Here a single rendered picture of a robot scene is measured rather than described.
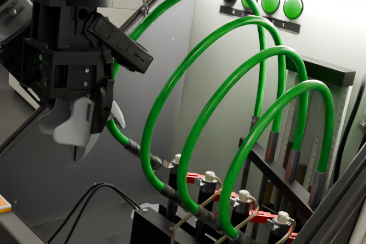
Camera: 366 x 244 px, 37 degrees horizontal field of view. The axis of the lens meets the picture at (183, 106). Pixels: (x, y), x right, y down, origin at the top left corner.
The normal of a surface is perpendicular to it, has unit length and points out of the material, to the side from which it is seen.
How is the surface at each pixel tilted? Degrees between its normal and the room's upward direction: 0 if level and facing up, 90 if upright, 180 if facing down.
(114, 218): 0
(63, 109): 87
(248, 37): 90
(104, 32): 90
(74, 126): 93
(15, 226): 0
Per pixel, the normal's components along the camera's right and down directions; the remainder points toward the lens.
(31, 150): 0.66, 0.30
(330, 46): -0.74, 0.09
